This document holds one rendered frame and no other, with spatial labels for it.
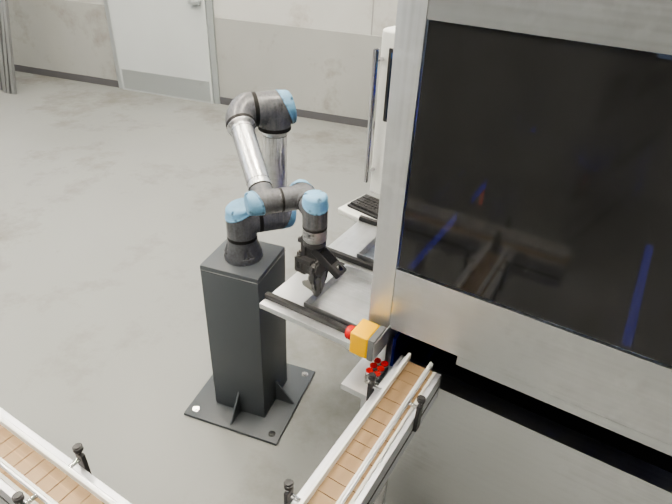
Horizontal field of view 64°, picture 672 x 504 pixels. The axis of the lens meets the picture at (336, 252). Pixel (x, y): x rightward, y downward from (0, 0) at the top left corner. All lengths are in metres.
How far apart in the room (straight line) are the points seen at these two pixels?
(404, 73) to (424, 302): 0.56
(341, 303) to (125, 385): 1.39
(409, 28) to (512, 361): 0.80
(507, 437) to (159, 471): 1.47
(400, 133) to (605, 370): 0.69
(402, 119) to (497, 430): 0.85
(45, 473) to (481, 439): 1.07
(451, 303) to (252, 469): 1.35
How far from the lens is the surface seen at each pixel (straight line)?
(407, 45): 1.17
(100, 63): 7.24
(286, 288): 1.84
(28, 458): 1.45
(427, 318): 1.42
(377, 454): 1.33
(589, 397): 1.41
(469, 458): 1.70
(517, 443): 1.58
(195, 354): 2.92
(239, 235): 2.06
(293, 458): 2.46
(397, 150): 1.24
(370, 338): 1.44
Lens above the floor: 1.99
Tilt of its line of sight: 33 degrees down
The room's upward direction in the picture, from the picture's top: 3 degrees clockwise
